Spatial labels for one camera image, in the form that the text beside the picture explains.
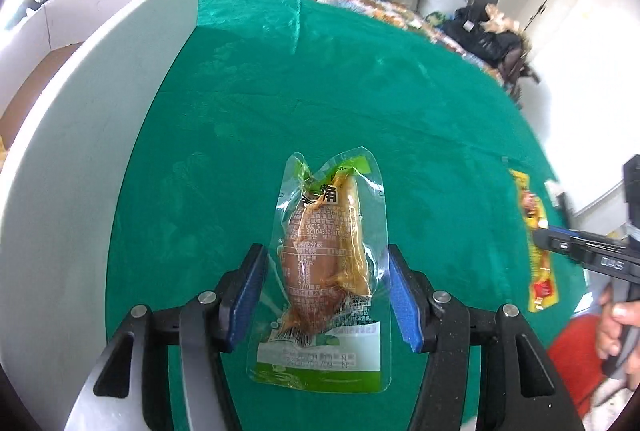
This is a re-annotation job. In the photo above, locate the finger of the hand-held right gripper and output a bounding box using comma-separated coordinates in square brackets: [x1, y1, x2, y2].
[547, 223, 626, 243]
[532, 228, 601, 266]

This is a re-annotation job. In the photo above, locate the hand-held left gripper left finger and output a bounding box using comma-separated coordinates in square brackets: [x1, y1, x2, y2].
[65, 243, 271, 431]

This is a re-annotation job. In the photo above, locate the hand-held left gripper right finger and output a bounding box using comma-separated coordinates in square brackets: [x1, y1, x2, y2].
[387, 243, 586, 431]

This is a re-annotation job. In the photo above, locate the yellow and red snack packet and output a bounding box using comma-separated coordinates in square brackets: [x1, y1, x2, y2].
[509, 168, 558, 313]

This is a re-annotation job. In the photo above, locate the clear chicken leg packet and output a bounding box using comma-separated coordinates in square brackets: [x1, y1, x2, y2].
[248, 146, 392, 394]

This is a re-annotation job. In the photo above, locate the white cardboard box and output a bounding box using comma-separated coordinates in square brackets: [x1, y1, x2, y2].
[0, 0, 203, 431]

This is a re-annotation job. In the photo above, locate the person's right hand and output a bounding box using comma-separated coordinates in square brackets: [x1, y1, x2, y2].
[595, 283, 640, 359]

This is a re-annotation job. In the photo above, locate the black phone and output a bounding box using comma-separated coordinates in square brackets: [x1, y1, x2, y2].
[554, 192, 576, 237]

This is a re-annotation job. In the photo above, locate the brown chair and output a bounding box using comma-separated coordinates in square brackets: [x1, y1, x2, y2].
[500, 36, 543, 109]

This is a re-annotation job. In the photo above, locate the black clothes pile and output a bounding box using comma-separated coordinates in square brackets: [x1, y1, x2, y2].
[440, 6, 523, 69]

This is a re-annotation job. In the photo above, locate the beige garment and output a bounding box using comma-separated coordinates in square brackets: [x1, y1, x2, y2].
[485, 3, 523, 34]

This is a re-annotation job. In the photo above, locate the green blanket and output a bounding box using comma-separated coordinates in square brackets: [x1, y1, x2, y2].
[105, 0, 591, 431]

